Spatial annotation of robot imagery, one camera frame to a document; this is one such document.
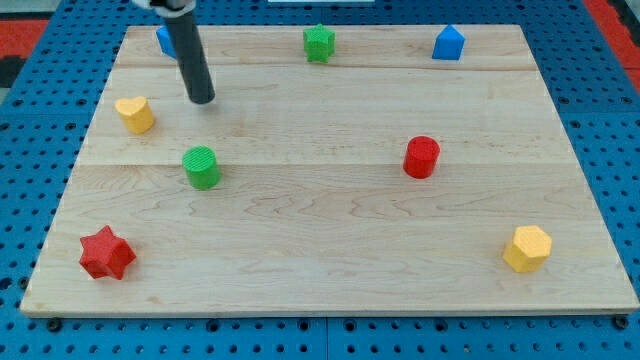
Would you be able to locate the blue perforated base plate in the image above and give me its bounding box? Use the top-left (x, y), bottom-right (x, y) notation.
top-left (1, 1), bottom-right (639, 359)

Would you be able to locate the green cylinder block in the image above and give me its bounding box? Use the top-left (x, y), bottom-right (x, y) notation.
top-left (182, 146), bottom-right (221, 190)

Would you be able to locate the red cylinder block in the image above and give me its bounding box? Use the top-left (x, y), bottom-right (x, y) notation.
top-left (403, 136), bottom-right (440, 179)

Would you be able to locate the yellow hexagon block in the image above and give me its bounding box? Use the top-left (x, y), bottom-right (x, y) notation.
top-left (502, 225), bottom-right (553, 273)

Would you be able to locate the wooden board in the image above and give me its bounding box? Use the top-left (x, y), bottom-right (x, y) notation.
top-left (21, 25), bottom-right (639, 318)

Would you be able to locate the yellow heart block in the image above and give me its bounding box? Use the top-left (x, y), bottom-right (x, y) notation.
top-left (114, 96), bottom-right (155, 134)

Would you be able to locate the green star block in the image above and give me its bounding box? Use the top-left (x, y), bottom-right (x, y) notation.
top-left (303, 24), bottom-right (336, 63)

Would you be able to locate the blue block behind pointer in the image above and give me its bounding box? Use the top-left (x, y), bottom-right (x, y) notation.
top-left (155, 26), bottom-right (176, 59)

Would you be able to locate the red star block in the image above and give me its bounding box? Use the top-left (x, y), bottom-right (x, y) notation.
top-left (79, 225), bottom-right (136, 280)

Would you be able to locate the blue pentagon block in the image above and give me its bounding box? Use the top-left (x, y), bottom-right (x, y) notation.
top-left (432, 25), bottom-right (466, 61)

